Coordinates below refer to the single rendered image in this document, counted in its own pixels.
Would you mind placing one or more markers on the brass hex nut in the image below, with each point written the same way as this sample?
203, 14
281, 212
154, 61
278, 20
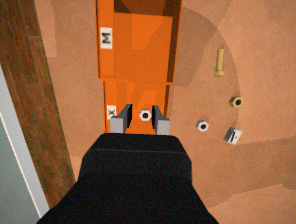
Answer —
236, 102

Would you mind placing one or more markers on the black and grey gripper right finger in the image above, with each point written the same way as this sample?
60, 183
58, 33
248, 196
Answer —
159, 123

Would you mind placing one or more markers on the tan bolt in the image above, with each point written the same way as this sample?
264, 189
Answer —
219, 64

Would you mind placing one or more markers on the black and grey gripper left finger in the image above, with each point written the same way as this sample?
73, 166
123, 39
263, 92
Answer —
119, 124

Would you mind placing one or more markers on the white hex nut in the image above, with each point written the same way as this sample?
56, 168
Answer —
202, 125
145, 115

